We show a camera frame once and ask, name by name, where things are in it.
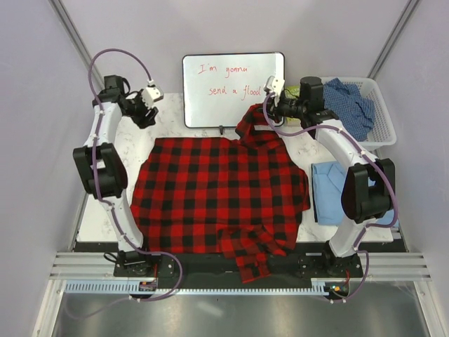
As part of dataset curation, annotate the green children's book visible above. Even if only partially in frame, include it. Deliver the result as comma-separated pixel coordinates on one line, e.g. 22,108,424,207
285,86,300,126

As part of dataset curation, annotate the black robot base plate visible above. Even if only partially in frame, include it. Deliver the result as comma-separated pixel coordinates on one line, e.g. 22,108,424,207
103,249,363,284

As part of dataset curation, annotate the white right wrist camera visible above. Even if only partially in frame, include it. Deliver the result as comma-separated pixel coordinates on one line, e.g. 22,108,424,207
264,76,285,97

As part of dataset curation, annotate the blue checkered shirt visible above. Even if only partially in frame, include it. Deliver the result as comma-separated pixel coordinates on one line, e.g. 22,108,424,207
323,78,375,142

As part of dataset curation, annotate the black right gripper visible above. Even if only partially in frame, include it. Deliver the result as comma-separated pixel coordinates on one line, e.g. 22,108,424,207
256,91,307,124

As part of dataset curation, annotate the white plastic basket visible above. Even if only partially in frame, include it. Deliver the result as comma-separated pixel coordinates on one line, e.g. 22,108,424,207
321,77,396,151

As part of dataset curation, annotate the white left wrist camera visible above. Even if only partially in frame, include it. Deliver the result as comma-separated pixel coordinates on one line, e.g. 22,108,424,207
141,86,164,108

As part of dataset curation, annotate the red black plaid shirt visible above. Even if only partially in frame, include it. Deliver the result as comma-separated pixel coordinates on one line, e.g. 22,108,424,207
130,105,310,283

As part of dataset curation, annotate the aluminium frame rail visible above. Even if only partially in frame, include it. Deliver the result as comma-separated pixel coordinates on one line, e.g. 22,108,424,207
48,0,104,93

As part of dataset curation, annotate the folded light blue shirt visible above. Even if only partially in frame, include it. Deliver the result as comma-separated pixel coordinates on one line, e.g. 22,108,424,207
311,161,398,227

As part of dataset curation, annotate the whiteboard with red writing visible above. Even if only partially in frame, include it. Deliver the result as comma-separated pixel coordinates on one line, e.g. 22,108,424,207
182,52,285,128

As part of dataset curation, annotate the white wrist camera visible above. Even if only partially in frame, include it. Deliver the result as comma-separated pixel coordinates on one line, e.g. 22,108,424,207
264,76,285,97
141,86,164,108

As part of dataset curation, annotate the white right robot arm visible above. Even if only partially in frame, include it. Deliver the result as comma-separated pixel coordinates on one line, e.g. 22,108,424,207
262,76,398,277

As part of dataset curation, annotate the white slotted cable duct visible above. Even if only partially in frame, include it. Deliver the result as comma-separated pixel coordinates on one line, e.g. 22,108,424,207
64,275,348,296

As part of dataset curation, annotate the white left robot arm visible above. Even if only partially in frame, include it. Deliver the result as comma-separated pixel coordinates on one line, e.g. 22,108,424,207
72,75,163,276

